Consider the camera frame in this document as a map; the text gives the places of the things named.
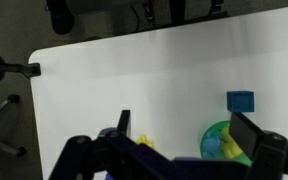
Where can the green plastic bowl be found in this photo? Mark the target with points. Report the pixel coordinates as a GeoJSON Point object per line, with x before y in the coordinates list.
{"type": "Point", "coordinates": [217, 128]}

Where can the teal blue cube block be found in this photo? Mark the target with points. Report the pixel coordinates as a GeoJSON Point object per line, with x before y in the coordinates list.
{"type": "Point", "coordinates": [240, 101]}

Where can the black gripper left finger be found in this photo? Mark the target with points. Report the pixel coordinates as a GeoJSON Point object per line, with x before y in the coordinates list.
{"type": "Point", "coordinates": [124, 120]}

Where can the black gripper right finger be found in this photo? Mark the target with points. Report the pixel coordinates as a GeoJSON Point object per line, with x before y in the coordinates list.
{"type": "Point", "coordinates": [246, 134]}

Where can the blue toy in bowl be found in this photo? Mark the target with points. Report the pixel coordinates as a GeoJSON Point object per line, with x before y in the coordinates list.
{"type": "Point", "coordinates": [210, 145]}

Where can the yellow toy in bowl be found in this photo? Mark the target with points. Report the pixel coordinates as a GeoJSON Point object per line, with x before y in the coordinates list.
{"type": "Point", "coordinates": [228, 145]}

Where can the yellow spiky star toy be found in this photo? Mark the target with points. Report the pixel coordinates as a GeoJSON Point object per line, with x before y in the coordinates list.
{"type": "Point", "coordinates": [143, 140]}

